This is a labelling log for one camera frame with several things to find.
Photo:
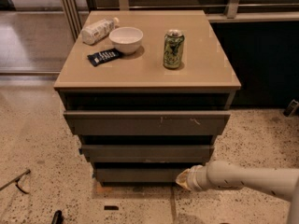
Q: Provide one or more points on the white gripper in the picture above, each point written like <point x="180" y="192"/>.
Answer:
<point x="195" y="177"/>

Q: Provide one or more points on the grey bottom drawer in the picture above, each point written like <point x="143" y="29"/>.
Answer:
<point x="137" y="175"/>

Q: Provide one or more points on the grey drawer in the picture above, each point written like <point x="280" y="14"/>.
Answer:
<point x="137" y="175"/>
<point x="147" y="122"/>
<point x="148" y="153"/>

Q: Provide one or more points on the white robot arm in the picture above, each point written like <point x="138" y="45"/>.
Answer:
<point x="282" y="183"/>

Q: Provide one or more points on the grey middle drawer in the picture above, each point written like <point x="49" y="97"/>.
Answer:
<point x="148" y="153"/>

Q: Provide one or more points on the grey three-drawer cabinet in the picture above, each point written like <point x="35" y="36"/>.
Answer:
<point x="205" y="80"/>

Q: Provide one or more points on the grey top drawer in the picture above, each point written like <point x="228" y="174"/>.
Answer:
<point x="147" y="122"/>

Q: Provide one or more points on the black floor marker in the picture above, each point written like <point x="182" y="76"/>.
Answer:
<point x="111" y="207"/>

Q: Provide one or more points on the dark device on floor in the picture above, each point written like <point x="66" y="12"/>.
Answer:
<point x="291" y="108"/>

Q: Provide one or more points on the black object at floor edge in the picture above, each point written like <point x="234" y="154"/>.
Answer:
<point x="57" y="218"/>

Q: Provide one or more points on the green soda can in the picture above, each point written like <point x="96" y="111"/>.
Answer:
<point x="173" y="48"/>

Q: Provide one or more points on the dark blue snack packet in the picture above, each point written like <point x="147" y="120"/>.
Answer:
<point x="104" y="56"/>

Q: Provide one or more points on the white ceramic bowl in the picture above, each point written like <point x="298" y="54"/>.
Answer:
<point x="126" y="40"/>

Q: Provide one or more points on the metal rod on floor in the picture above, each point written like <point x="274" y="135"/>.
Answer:
<point x="16" y="181"/>

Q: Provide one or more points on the white plastic bottle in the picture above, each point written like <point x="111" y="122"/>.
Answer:
<point x="98" y="30"/>

